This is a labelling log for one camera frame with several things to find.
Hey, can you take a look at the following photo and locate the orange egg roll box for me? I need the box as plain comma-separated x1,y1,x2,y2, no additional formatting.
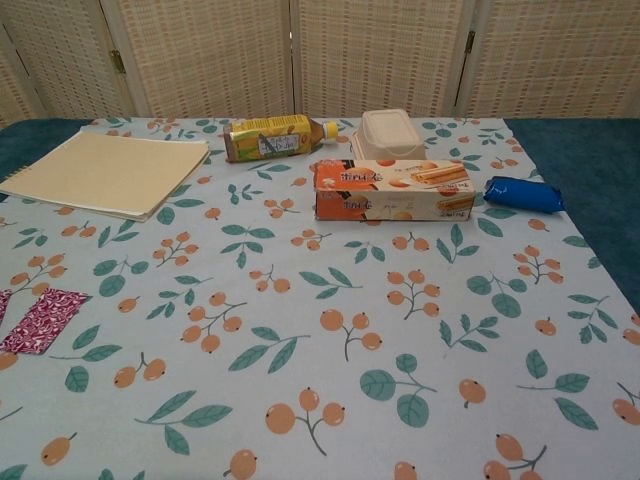
313,158,477,223

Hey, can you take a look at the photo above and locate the floral print tablecloth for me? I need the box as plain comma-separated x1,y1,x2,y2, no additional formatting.
0,116,640,480

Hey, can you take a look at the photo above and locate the yellow-label tea bottle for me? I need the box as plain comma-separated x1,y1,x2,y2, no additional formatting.
222,113,342,165

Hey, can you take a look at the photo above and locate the beige takeout container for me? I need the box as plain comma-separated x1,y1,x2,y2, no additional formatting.
351,109,427,162

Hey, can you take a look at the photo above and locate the woven folding screen panel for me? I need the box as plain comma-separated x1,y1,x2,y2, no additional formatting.
464,0,640,121
119,0,297,122
291,0,471,120
2,0,127,122
0,24,32,127

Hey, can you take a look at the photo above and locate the blue snack packet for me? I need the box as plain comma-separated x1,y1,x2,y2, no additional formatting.
482,175,567,217

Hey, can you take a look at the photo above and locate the cream spiral notebook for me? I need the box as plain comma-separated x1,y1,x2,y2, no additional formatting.
0,127,212,223

